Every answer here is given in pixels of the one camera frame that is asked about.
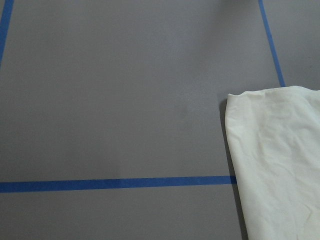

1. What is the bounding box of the beige long sleeve printed shirt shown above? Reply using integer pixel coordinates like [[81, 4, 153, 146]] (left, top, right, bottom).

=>
[[225, 86, 320, 240]]

